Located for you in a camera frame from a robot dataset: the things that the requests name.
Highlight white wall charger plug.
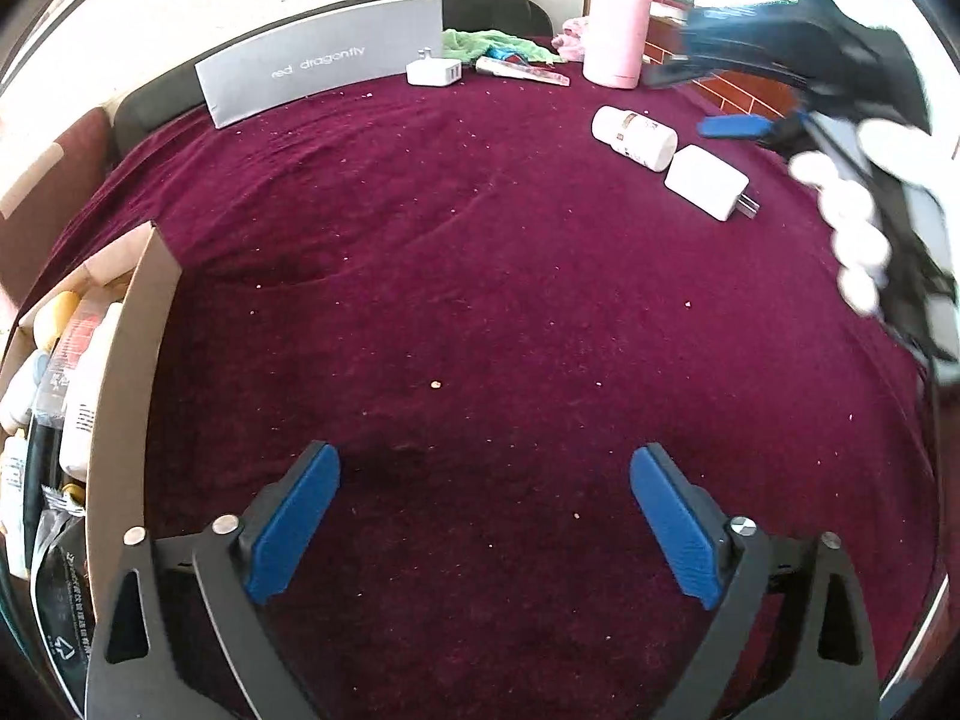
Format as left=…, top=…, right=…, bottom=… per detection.
left=664, top=145, right=760, bottom=223

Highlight white red label pill bottle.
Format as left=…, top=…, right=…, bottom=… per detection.
left=590, top=106, right=679, bottom=172

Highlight black foil pouch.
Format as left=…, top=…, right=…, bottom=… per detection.
left=29, top=488, right=96, bottom=718

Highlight yellow round jar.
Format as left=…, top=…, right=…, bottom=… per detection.
left=32, top=291, right=82, bottom=353

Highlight clear case red contents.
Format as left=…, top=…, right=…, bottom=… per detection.
left=31, top=304, right=109, bottom=427

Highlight white green label bottle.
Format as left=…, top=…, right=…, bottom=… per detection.
left=59, top=301, right=124, bottom=483

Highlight white bottle purple label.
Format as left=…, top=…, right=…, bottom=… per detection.
left=0, top=349, right=49, bottom=436

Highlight right white gloved hand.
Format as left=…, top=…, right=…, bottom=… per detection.
left=788, top=114, right=935, bottom=316

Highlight wooden window sill ledge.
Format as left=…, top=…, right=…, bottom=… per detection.
left=644, top=15, right=802, bottom=121

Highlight pink thermos bottle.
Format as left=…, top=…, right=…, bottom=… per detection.
left=583, top=0, right=652, bottom=89

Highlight pink cloth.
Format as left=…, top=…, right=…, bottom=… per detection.
left=551, top=16, right=589, bottom=62

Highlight brown cardboard tray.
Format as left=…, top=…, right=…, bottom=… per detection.
left=0, top=219, right=186, bottom=616

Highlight pink toothpaste tube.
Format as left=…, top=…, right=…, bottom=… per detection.
left=473, top=55, right=571, bottom=88

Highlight green cloth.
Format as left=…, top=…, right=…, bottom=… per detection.
left=441, top=29, right=565, bottom=65

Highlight black headboard cushion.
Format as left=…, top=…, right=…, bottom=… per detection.
left=114, top=0, right=553, bottom=156

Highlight maroon bed blanket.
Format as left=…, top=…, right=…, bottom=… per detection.
left=34, top=76, right=937, bottom=718

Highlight small white multiport charger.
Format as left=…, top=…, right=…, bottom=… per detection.
left=405, top=49, right=462, bottom=88

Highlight grey long box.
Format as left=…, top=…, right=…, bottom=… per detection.
left=195, top=0, right=443, bottom=128

